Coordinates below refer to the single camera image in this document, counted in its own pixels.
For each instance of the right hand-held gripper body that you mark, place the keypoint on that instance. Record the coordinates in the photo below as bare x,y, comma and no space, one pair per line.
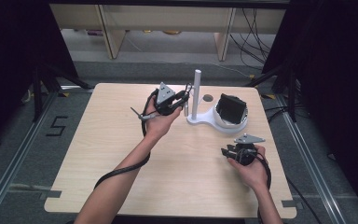
245,152

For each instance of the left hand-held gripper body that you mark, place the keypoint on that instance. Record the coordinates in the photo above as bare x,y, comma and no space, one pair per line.
165,99

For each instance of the white hook stand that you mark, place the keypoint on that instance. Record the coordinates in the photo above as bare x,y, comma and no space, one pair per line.
195,99

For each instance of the white bowl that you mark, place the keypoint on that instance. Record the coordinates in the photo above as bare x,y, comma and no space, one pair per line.
230,126

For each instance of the black wallet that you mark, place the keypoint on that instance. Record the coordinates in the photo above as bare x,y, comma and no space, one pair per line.
231,109

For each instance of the person's right hand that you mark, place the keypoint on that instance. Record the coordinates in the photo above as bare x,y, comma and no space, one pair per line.
251,175

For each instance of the person's left hand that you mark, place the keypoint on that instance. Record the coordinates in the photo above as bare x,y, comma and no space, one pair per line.
160,124

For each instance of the dark round table hole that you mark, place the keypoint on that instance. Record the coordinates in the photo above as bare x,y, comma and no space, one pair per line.
208,98

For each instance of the black metal stand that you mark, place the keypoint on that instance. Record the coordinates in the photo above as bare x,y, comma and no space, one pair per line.
290,93
38,93

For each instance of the beige wooden desk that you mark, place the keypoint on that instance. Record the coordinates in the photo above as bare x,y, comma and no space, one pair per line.
167,17

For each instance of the black curtain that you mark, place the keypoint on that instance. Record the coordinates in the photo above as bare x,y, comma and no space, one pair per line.
338,77
9,62

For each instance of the metal floor rail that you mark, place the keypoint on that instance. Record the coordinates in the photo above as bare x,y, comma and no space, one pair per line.
15,158
310,161

